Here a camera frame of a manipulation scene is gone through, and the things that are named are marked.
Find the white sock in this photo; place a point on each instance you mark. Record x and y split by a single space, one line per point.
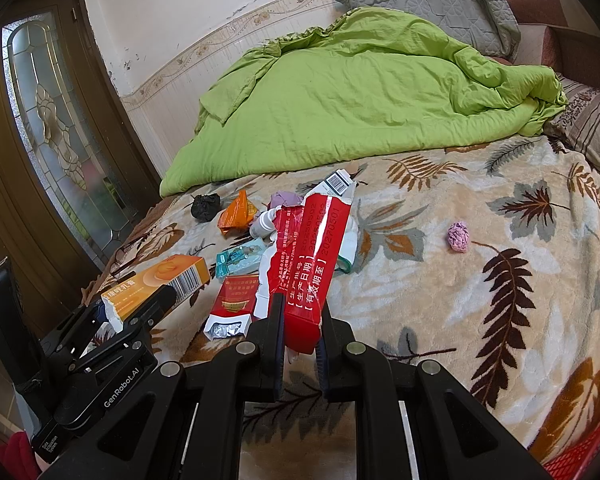
348 247

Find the orange white box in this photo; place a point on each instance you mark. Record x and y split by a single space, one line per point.
185 274

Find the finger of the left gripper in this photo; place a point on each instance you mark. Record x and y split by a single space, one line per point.
147 309
75 332

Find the striped brown pillow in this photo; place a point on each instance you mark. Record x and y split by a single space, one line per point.
578 125

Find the black bag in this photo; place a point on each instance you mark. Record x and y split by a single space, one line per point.
205 207

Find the red cigarette pack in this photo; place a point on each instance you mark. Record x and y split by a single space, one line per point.
232 311

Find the pink paper ball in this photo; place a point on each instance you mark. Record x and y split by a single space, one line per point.
458 237

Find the red plastic basket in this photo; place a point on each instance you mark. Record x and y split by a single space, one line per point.
579 461

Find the long red box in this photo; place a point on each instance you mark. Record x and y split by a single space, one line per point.
299 265

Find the brown padded headboard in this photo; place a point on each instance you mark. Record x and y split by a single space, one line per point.
559 34

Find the orange snack wrapper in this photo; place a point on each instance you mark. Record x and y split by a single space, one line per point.
238 216

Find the green quilt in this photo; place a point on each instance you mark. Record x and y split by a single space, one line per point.
374 82

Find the teal foil packet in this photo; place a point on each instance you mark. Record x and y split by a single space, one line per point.
240 260

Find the glass panel door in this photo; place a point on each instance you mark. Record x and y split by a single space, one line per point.
74 178

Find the white plastic bottle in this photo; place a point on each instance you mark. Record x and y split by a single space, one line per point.
264 225

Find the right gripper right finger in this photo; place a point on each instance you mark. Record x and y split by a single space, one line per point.
415 421

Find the purple bag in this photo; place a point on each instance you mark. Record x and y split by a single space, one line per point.
285 199

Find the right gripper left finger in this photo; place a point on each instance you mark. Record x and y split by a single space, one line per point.
184 422

